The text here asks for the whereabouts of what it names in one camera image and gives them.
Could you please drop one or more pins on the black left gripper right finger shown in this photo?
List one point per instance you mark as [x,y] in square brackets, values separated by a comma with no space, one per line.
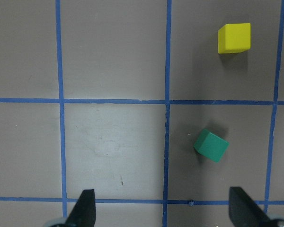
[244,212]

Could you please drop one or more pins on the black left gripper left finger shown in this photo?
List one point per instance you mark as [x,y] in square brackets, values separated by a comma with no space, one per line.
[83,213]

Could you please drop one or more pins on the green wooden block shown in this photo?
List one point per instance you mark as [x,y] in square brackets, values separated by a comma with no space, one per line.
[210,145]

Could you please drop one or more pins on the yellow wooden block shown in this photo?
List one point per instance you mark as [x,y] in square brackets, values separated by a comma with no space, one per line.
[234,38]

